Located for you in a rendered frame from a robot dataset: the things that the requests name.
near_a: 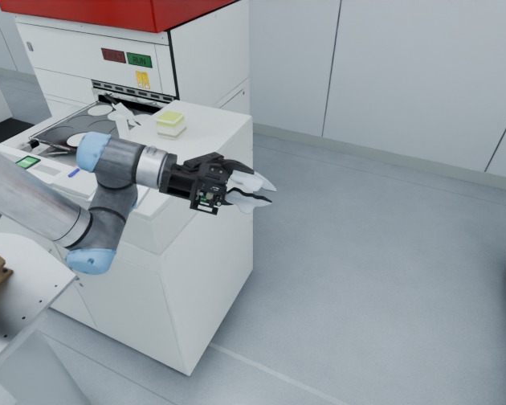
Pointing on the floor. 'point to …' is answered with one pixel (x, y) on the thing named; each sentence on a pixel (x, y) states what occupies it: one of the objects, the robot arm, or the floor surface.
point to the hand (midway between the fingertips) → (267, 193)
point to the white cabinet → (163, 284)
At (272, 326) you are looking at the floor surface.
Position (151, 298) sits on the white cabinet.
